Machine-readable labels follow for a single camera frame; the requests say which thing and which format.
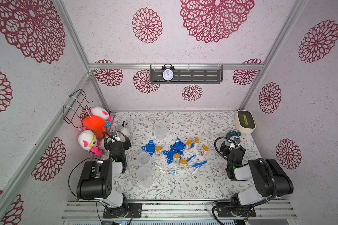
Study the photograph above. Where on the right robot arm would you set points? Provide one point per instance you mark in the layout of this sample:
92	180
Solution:
269	181

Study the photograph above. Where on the blue toothbrush middle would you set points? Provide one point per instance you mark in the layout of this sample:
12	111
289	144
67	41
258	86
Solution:
199	164

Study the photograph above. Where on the grey wall shelf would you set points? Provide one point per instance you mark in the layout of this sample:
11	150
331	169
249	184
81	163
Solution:
188	76

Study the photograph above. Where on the black alarm clock on shelf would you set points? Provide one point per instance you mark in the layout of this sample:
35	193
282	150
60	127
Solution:
168	72

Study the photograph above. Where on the white pink plush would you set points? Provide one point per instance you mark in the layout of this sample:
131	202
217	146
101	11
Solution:
89	142
100	112

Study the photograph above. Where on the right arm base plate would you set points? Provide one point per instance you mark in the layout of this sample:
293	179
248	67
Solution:
235	211

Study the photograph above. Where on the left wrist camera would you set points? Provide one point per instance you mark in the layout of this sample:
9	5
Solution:
115	135

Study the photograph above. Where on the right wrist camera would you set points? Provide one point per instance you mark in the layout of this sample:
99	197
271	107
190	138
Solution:
235	142

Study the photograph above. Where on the cream box with green window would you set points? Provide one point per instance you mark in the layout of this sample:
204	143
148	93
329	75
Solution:
244	122

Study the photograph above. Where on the lower white pink plush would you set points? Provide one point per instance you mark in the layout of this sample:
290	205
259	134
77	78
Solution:
89	142

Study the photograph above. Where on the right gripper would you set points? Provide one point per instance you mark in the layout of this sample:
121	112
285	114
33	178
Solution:
231	143

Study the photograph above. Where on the black wire basket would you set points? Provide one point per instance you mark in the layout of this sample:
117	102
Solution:
75	113

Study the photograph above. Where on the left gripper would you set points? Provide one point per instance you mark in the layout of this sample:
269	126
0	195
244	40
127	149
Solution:
121	140

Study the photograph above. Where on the slim yellow cap tube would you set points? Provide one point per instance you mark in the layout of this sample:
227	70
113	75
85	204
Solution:
196	142

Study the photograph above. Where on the teal alarm clock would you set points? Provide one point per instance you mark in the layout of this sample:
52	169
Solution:
232	133

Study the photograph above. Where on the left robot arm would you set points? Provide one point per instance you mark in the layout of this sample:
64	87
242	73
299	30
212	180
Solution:
96	179

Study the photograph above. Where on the clear plastic container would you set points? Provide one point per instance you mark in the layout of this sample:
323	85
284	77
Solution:
144	177
160	129
144	160

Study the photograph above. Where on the left blue container lid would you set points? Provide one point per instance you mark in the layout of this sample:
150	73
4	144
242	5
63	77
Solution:
149	147

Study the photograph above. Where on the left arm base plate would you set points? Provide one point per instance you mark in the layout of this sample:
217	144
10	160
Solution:
128	210

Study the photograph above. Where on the upper right blue lid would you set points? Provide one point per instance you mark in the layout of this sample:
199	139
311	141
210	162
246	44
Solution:
178	146

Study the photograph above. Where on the wrapped toothbrush lower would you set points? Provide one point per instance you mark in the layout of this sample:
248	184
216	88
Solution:
197	169

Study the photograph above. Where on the white small plush dog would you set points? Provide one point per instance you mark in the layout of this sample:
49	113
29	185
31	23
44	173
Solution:
123	129

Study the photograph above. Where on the red white toothpaste tube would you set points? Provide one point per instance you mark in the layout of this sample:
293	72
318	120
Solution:
170	172

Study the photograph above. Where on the upper white pink plush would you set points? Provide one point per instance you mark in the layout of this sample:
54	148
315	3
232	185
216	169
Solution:
100	112

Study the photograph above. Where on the lower middle blue lid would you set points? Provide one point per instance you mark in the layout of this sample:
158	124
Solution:
169	155

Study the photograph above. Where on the red plush toy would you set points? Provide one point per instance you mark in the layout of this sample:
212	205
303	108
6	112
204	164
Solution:
95	124

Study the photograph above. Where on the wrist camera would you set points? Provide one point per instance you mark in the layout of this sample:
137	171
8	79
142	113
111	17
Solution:
235	142
115	135

